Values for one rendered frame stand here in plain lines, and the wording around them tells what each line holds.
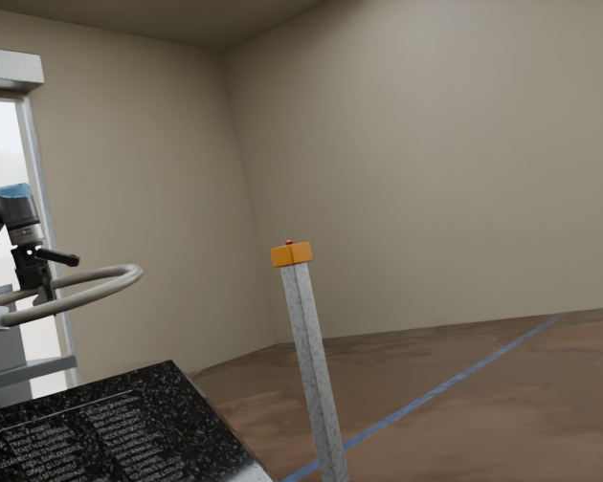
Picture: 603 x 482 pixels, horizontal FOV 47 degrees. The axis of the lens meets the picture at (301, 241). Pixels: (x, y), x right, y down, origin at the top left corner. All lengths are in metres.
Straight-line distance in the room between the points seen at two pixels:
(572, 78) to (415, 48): 1.74
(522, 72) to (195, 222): 4.06
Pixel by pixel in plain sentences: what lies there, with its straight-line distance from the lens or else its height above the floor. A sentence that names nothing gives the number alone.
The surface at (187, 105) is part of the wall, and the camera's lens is 8.92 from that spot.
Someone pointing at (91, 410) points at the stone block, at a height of 0.83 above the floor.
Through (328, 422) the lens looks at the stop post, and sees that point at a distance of 2.89.
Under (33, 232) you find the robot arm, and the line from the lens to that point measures 2.02.
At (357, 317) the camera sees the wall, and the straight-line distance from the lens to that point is 8.48.
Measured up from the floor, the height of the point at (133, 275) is 1.05.
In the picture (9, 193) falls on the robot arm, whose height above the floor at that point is 1.33.
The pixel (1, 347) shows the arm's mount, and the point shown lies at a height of 0.92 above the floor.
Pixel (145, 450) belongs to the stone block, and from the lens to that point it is 1.19.
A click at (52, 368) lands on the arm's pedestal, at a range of 2.36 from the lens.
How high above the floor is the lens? 1.00
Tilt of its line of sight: 2 degrees up
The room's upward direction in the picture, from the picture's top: 11 degrees counter-clockwise
